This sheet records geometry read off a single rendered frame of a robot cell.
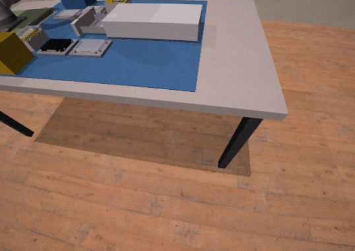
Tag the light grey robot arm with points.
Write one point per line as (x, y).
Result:
(8, 20)

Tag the blue bench mat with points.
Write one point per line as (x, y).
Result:
(158, 64)

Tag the olive-brown open-top bin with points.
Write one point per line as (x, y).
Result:
(14, 54)

